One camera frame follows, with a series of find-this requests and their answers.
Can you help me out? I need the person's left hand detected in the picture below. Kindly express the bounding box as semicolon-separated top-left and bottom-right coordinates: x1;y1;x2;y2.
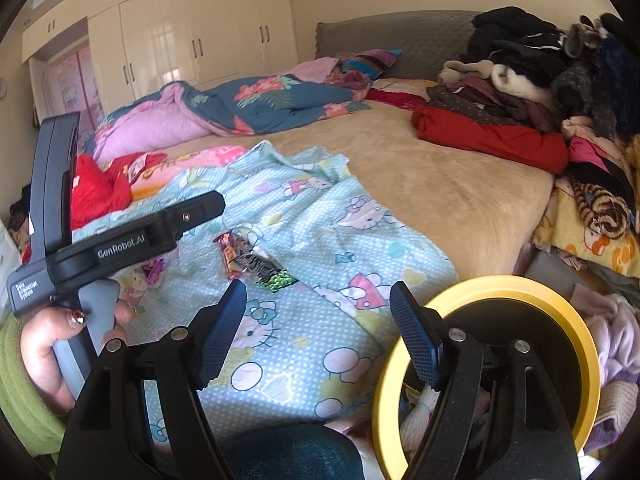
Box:
19;287;142;413

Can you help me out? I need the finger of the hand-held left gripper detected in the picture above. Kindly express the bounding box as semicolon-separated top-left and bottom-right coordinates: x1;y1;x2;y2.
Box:
165;191;227;248

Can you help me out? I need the tiger-striped cloth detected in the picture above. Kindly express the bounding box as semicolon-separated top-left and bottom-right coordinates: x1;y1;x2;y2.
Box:
572;180;635;240

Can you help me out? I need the blue and pink floral quilt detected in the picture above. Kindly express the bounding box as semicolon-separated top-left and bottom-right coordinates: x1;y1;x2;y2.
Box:
92;72;373;161

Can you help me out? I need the lilac fuzzy cloth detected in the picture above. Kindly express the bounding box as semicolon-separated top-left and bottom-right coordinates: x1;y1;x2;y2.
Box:
582;294;640;456

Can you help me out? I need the silver and green wrapper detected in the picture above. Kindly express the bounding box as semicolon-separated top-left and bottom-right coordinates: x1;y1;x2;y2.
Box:
235;247;294;291

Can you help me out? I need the light blue cartoon blanket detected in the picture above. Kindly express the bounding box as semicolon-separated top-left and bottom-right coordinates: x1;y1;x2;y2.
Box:
70;140;461;461

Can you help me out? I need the beige bed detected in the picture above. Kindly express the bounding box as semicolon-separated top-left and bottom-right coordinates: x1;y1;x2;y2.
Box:
165;77;556;281

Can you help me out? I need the red plastic bag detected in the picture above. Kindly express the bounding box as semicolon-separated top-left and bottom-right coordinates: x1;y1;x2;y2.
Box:
70;152;161;231

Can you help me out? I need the person's teal trouser leg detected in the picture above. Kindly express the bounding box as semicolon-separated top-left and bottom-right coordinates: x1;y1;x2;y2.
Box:
219;424;362;480

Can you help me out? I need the yellow-rimmed black bin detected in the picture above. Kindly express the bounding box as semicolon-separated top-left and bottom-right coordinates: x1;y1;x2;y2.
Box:
372;276;601;480

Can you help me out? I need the pile of dark clothes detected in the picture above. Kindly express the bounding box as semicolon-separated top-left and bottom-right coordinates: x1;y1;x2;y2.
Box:
425;6;640;186

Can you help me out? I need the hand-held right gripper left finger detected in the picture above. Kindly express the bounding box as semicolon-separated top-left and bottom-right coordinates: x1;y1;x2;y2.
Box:
55;279;248;480

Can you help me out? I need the yellow cartoon blanket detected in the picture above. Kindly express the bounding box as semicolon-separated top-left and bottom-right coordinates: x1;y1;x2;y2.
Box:
532;177;640;288

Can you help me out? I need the grey padded headboard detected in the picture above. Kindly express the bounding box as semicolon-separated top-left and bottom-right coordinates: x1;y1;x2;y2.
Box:
315;10;493;83

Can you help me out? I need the cream glossy wardrobe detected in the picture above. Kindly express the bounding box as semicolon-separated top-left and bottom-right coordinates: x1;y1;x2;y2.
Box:
20;0;301;111

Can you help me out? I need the pink printed door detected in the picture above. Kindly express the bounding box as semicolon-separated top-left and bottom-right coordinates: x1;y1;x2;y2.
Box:
42;42;108;133

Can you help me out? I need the striped colourful pillow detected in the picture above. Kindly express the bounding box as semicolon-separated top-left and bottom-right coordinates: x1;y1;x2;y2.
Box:
325;49;403;88

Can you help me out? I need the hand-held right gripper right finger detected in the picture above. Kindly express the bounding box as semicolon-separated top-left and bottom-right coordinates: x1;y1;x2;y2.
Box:
389;281;583;480

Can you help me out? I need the purple candy wrapper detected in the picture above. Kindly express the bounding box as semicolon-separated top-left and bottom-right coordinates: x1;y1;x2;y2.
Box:
142;256;168;283

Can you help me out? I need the person's green-sleeved left forearm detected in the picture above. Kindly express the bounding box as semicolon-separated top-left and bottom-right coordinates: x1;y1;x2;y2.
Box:
0;317;71;458

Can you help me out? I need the red garment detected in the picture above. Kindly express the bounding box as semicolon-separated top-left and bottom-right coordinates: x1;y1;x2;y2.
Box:
411;105;571;175

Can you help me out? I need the dark red cloth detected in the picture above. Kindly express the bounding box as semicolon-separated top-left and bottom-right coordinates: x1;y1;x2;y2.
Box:
365;87;431;111

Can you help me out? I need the pink printed cloth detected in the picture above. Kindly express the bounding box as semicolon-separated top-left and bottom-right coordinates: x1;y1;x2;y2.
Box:
100;145;248;196

